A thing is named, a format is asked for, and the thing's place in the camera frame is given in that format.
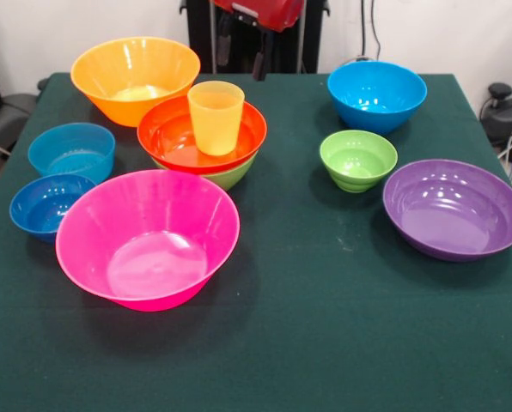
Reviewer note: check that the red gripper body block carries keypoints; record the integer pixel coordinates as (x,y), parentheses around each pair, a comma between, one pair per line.
(264,13)

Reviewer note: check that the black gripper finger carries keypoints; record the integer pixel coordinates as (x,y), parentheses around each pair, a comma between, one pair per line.
(259,64)
(223,47)

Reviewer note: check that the yellow plastic cup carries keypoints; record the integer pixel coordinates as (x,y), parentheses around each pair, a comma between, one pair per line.
(215,124)

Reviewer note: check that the red plastic bowl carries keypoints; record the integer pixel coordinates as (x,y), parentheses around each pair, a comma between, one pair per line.
(170,141)

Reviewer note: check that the small green ribbed bowl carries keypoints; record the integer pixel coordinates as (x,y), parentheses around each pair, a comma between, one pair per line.
(357,161)

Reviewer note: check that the large green plastic bowl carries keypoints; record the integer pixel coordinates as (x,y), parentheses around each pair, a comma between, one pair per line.
(230,176)

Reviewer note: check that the orange plastic bowl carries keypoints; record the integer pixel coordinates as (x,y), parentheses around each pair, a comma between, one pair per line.
(110,77)

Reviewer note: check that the bright blue plastic bowl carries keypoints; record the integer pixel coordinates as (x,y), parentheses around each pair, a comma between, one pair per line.
(380,98)

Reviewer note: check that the translucent teal plastic bowl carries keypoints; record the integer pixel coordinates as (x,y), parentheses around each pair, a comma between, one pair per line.
(67,150)

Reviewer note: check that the pink plastic bowl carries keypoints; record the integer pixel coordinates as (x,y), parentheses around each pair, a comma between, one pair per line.
(148,240)

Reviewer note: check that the purple plastic bowl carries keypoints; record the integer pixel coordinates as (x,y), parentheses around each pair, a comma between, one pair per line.
(453,206)

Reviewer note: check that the small dark blue bowl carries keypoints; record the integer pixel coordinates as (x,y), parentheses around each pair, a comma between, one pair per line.
(41,206)

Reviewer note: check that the dark green table cloth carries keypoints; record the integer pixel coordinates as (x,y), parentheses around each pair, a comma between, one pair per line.
(324,335)

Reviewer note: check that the black pedestal foot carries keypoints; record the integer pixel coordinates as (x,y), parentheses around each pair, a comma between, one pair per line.
(7,116)
(503,111)

